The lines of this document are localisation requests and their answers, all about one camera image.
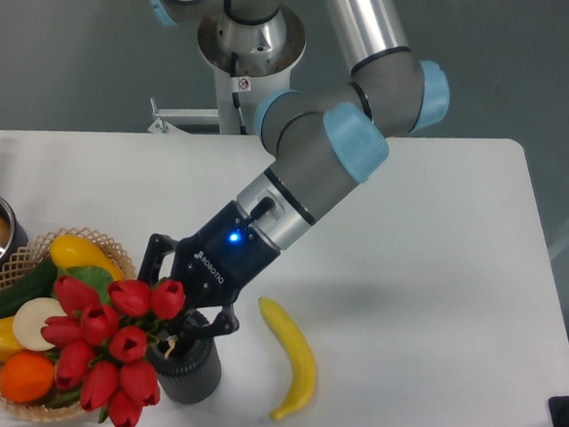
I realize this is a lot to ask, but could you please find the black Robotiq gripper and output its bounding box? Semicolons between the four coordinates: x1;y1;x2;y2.
137;200;280;357

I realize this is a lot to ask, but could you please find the red tulip bouquet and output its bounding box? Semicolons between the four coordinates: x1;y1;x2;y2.
41;275;186;427

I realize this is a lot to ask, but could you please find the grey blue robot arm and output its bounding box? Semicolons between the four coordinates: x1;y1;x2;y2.
139;0;450;349

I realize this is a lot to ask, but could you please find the dark grey ribbed vase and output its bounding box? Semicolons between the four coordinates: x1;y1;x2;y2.
145;337;222;406

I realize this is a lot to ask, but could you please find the green bok choy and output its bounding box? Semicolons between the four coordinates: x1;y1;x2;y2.
52;265;114;312

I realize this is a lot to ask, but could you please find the yellow squash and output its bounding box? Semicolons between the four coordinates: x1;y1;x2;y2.
50;234;124;281

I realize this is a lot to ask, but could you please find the yellow banana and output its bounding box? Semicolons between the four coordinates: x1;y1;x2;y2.
258;296;318;421

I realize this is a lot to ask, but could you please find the dark green cucumber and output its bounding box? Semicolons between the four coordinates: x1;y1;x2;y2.
0;256;57;319

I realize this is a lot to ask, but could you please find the white round radish slice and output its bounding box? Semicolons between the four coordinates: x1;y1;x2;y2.
13;297;64;352

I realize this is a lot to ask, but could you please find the green chili pepper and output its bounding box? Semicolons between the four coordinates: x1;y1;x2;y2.
45;387;82;409

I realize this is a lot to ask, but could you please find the woven wicker basket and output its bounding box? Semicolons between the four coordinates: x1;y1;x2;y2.
0;228;135;423

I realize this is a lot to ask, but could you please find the orange fruit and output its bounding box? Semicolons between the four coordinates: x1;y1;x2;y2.
0;351;55;404

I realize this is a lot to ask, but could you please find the yellow bell pepper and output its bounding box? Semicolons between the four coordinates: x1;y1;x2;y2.
0;317;24;362

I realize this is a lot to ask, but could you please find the black base cable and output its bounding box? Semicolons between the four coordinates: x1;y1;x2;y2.
224;52;254;136

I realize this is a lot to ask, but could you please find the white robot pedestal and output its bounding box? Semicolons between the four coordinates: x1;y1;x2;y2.
197;4;306;135

